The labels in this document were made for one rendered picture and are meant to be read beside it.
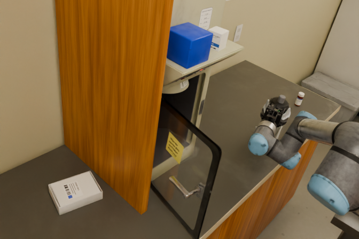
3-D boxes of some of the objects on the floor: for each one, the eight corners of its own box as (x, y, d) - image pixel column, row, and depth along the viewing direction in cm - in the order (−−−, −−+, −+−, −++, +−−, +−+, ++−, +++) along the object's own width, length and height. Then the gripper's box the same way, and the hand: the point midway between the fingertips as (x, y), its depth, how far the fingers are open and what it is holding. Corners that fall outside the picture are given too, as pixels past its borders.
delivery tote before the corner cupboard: (291, 106, 382) (301, 80, 364) (308, 95, 409) (318, 70, 391) (343, 134, 350) (357, 108, 332) (358, 120, 378) (372, 95, 360)
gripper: (290, 125, 136) (300, 101, 152) (251, 110, 141) (265, 89, 157) (283, 141, 141) (294, 117, 157) (247, 126, 146) (260, 105, 162)
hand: (277, 109), depth 158 cm, fingers closed on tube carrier, 10 cm apart
